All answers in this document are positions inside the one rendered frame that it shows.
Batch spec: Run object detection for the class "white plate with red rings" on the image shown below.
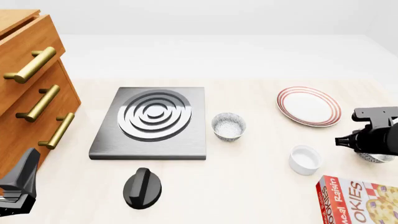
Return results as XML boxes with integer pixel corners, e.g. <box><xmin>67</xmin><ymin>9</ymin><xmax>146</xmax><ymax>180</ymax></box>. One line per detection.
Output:
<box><xmin>275</xmin><ymin>86</ymin><xmax>342</xmax><ymax>128</ymax></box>

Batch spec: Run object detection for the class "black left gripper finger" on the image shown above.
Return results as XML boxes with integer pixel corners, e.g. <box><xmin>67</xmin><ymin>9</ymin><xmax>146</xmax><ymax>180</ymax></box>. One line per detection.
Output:
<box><xmin>0</xmin><ymin>147</ymin><xmax>42</xmax><ymax>200</ymax></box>

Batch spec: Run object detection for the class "wooden cabinet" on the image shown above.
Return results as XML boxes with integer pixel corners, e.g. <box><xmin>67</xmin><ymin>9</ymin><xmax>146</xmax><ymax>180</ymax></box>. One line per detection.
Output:
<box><xmin>0</xmin><ymin>9</ymin><xmax>82</xmax><ymax>180</ymax></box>

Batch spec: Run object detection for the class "round black stove knob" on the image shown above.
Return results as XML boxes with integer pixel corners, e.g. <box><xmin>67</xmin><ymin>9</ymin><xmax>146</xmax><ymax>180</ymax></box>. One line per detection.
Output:
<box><xmin>123</xmin><ymin>167</ymin><xmax>163</xmax><ymax>210</ymax></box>

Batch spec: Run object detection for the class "patterned black white bowl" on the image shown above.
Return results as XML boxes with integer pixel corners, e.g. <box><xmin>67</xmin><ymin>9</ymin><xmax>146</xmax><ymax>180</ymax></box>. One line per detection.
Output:
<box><xmin>355</xmin><ymin>151</ymin><xmax>396</xmax><ymax>164</ymax></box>
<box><xmin>211</xmin><ymin>112</ymin><xmax>248</xmax><ymax>142</ymax></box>

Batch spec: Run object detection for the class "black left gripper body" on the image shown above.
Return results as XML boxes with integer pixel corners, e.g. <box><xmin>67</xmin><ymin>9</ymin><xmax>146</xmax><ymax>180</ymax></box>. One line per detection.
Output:
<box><xmin>0</xmin><ymin>184</ymin><xmax>37</xmax><ymax>217</ymax></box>

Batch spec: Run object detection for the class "flat black stove plate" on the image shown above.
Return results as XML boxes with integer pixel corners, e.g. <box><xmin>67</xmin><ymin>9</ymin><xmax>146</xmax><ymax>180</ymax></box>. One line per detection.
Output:
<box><xmin>88</xmin><ymin>86</ymin><xmax>208</xmax><ymax>161</ymax></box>

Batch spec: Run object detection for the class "small white ramekin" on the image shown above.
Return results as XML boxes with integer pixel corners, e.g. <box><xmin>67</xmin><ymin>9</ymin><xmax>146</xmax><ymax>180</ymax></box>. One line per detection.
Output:
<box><xmin>288</xmin><ymin>144</ymin><xmax>323</xmax><ymax>176</ymax></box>

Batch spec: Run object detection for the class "red cookies box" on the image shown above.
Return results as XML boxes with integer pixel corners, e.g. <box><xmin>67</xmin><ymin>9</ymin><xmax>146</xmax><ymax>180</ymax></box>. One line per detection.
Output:
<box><xmin>315</xmin><ymin>174</ymin><xmax>398</xmax><ymax>224</ymax></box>

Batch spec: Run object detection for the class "long brass drawer handle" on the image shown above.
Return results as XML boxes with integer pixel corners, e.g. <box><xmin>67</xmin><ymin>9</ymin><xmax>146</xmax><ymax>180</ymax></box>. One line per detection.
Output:
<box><xmin>3</xmin><ymin>46</ymin><xmax>58</xmax><ymax>85</ymax></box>

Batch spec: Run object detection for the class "wide wooden drawer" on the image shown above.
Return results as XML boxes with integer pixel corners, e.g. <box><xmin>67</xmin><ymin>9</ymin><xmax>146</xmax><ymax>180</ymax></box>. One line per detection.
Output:
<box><xmin>0</xmin><ymin>14</ymin><xmax>67</xmax><ymax>116</ymax></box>

